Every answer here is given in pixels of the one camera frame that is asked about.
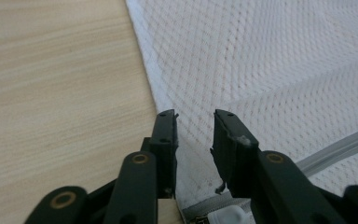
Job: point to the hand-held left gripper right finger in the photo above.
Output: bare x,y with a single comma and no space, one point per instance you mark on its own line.
231,155

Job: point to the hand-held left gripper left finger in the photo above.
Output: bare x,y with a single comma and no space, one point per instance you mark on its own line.
165,130

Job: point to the white mesh laundry bag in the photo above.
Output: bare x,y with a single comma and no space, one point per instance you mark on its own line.
261,62

